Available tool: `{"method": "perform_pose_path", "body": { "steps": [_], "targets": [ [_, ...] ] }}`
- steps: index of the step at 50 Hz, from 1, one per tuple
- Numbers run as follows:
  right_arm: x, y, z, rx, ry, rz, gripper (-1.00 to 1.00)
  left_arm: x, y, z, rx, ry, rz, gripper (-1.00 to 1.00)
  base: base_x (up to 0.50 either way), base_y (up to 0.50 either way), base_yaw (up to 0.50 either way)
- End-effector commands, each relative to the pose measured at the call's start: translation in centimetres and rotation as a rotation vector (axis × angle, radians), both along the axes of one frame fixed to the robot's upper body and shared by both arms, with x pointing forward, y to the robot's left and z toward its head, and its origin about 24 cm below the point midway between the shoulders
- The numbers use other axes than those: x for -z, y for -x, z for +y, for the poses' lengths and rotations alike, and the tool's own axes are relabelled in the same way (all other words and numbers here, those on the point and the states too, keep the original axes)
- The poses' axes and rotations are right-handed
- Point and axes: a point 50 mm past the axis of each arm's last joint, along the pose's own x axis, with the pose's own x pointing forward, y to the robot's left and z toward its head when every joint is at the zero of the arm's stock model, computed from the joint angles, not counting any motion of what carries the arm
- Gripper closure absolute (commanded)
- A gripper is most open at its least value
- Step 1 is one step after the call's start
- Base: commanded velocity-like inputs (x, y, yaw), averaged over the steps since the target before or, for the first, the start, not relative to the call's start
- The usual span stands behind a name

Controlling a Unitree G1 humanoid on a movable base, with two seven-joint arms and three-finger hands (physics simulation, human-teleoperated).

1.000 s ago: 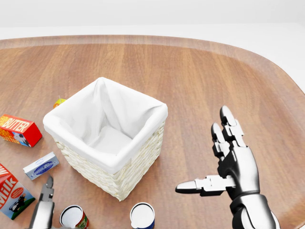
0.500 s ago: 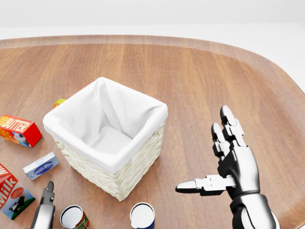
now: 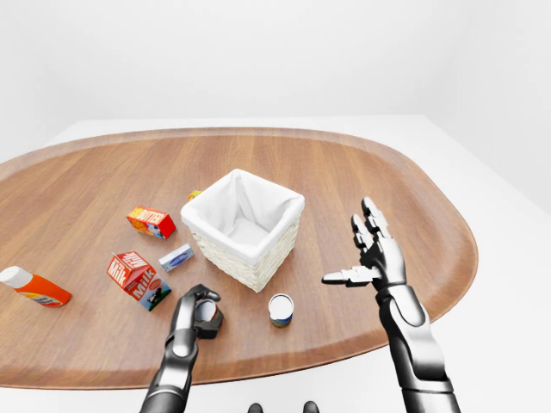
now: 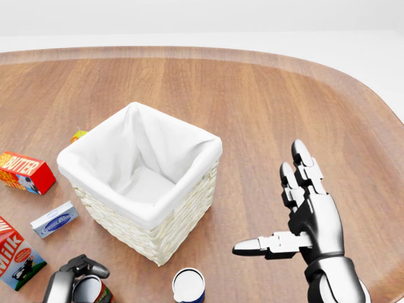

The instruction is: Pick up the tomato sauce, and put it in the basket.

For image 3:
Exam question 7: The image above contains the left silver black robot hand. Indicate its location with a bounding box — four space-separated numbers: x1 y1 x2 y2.
171 283 225 340

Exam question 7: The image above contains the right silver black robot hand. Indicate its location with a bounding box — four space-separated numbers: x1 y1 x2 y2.
321 196 408 293

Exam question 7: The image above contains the red tomato sauce tin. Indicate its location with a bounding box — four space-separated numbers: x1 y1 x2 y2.
195 299 223 323

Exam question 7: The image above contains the white lined wicker basket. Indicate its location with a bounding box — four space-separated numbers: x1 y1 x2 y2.
180 168 306 293

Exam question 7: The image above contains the small blue and white box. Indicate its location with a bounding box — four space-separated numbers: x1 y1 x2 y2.
158 243 195 273

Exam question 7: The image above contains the red and white milk carton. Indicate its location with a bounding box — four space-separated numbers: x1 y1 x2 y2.
106 250 172 312

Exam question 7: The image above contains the tin with white lid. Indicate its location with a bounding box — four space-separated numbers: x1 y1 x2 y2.
268 293 295 330

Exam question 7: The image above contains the red and yellow butter box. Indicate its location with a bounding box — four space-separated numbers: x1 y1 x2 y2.
126 206 177 240

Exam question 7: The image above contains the orange bottle with white cap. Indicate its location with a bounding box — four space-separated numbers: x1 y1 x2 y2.
0 265 72 309

